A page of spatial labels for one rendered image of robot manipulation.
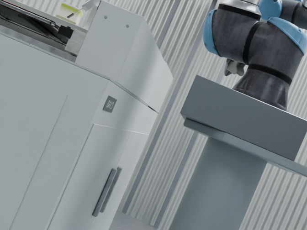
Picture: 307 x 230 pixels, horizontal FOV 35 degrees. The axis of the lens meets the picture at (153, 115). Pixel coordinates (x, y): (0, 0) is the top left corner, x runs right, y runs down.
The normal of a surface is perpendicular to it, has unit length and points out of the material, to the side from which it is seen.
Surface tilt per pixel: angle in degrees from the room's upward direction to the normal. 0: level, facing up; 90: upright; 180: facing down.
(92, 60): 90
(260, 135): 90
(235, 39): 109
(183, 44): 90
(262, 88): 71
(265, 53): 89
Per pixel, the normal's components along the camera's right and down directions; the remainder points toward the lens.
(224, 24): -0.56, 0.00
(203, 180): -0.67, -0.30
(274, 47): -0.38, -0.21
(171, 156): -0.09, -0.06
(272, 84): 0.22, -0.27
